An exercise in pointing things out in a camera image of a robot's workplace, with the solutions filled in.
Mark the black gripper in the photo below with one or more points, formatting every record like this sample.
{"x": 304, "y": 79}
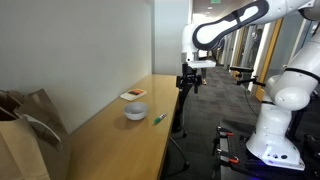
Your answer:
{"x": 189, "y": 75}

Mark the green marker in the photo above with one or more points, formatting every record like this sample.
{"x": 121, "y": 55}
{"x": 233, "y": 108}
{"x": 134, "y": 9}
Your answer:
{"x": 160, "y": 118}

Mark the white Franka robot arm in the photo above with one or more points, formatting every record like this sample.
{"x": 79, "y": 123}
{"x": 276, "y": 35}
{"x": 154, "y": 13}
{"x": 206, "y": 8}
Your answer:
{"x": 286, "y": 90}

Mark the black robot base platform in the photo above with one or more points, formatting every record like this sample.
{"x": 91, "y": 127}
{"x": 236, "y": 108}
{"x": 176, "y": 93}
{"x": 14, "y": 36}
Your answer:
{"x": 240, "y": 156}

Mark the grey bowl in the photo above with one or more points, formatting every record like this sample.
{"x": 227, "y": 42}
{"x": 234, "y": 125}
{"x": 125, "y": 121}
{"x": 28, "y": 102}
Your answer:
{"x": 136, "y": 111}

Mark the black tripod stand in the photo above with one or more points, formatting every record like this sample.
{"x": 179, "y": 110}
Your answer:
{"x": 178, "y": 116}

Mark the white pad with orange label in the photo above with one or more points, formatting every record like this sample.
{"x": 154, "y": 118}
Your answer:
{"x": 133, "y": 94}

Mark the person in hallway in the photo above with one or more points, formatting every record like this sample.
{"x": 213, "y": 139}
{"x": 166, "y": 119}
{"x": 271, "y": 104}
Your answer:
{"x": 257, "y": 45}

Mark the crumpled brown paper bag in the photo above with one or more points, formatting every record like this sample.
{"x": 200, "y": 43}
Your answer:
{"x": 45, "y": 120}

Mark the large brown paper bag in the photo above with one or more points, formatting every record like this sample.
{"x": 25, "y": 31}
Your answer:
{"x": 20, "y": 150}

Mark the black camera on boom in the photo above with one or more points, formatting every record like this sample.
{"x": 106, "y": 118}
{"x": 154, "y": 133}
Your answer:
{"x": 245, "y": 75}

